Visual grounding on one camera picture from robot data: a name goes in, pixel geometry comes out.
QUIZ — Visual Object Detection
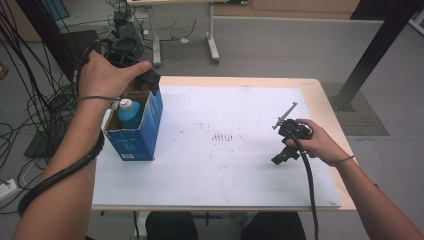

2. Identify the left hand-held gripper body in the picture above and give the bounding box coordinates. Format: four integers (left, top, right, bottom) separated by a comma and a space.
105, 20, 162, 88

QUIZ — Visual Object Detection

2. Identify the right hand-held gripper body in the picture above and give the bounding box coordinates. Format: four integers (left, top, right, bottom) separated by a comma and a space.
271, 101, 314, 148

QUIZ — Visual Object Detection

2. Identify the blue bottle with white cap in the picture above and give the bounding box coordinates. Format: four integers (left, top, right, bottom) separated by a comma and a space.
117, 98, 143, 130

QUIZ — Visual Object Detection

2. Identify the blue carton box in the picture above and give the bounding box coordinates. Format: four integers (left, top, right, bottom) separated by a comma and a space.
101, 83, 164, 162

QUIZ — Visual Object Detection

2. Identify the person's right hand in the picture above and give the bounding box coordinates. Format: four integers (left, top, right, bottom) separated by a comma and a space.
285, 118, 355, 168

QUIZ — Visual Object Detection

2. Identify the person's left hand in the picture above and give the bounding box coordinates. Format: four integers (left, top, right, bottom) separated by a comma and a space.
77, 50, 153, 109

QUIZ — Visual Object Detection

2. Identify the black equipment case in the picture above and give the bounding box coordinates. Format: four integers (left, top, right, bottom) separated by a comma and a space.
61, 29, 101, 64

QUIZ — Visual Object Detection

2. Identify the grey floor mat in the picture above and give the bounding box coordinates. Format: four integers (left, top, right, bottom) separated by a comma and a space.
319, 82, 390, 137

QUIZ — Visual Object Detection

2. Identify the person's right leg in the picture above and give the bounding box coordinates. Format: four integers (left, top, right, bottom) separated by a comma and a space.
239, 211, 307, 240

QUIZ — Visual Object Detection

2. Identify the person's leg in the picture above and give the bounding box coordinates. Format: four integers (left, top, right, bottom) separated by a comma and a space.
144, 211, 199, 240
239, 211, 307, 240

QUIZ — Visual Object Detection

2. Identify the white desk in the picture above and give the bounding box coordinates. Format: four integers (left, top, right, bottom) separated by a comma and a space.
126, 0, 249, 66

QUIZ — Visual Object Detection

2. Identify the wooden cabinet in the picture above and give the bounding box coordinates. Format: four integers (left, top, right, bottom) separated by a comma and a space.
213, 0, 361, 20

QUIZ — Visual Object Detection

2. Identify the black flat board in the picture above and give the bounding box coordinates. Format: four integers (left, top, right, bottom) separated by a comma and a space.
23, 123, 68, 158

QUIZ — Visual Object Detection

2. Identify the person's left leg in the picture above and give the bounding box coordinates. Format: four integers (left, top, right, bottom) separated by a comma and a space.
144, 211, 199, 240

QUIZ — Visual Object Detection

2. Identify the white power strip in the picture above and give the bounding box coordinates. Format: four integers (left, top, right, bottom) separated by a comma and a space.
0, 178, 18, 202

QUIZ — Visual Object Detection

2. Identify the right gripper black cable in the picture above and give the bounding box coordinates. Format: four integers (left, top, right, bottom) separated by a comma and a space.
289, 131, 320, 240

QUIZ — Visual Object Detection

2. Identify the left wrist hair tie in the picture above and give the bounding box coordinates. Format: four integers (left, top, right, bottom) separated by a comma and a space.
78, 95, 123, 102

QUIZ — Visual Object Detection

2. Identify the wrist hair tie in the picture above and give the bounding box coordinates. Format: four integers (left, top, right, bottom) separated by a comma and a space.
78, 95, 123, 102
328, 155, 356, 168

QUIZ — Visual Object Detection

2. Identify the right wrist hair tie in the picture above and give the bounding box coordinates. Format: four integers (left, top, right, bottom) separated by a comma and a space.
328, 155, 356, 168

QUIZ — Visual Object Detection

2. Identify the black metal stand post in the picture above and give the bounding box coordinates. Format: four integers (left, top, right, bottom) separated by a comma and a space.
328, 0, 424, 112
15, 0, 92, 98

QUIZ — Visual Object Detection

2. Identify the tangle of black cables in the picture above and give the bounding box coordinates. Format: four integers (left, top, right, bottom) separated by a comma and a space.
0, 0, 116, 214

